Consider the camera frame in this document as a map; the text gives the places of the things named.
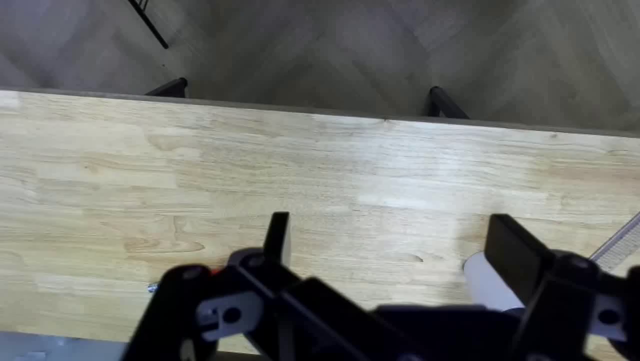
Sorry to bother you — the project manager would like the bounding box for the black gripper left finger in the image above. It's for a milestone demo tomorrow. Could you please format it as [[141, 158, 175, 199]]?
[[121, 210, 415, 361]]

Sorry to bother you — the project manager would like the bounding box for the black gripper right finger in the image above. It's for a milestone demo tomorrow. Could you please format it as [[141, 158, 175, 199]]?
[[484, 213, 640, 361]]

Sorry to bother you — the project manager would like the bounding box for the white ceramic mug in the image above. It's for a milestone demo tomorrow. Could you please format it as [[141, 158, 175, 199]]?
[[460, 249, 526, 314]]

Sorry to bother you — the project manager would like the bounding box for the thin black rod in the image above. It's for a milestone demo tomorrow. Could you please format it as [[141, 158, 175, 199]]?
[[126, 0, 170, 50]]

